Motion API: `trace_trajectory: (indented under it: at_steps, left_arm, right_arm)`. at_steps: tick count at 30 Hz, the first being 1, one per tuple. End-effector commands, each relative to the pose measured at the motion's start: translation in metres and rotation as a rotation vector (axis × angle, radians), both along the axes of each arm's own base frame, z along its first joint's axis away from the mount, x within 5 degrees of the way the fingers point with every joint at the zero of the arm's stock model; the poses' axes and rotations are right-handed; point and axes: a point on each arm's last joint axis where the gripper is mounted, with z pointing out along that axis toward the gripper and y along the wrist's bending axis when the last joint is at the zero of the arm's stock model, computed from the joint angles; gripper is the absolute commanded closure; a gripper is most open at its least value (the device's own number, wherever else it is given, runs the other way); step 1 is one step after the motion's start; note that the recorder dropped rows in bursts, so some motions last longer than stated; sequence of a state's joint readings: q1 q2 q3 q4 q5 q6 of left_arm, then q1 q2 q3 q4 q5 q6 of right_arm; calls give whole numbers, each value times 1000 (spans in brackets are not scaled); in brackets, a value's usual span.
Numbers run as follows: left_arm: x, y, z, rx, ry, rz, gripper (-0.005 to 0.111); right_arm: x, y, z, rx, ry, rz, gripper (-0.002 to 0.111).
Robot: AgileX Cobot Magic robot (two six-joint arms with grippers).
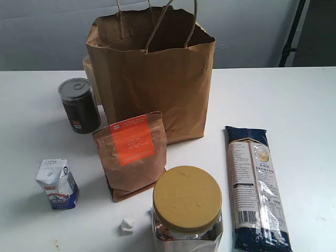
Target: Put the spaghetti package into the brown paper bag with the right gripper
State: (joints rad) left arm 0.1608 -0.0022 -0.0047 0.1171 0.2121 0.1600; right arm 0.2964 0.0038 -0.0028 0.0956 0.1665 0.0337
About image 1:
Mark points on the blue noodle packet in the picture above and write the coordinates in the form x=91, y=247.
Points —
x=259, y=221

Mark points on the brown paper shopping bag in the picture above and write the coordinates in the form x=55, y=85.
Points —
x=155, y=59

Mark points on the beige box behind bag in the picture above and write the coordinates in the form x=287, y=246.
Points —
x=91, y=78

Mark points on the brown pouch with orange label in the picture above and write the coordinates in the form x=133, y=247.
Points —
x=133, y=154

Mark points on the clear jar with yellow lid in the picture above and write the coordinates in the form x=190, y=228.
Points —
x=187, y=211

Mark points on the dark can with pull tab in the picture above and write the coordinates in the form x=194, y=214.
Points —
x=80, y=105

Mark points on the small crumpled white paper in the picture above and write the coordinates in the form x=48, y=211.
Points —
x=127, y=226

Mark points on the small blue white milk carton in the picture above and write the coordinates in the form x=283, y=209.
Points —
x=56, y=179

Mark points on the black stand pole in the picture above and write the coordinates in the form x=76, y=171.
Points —
x=287, y=49

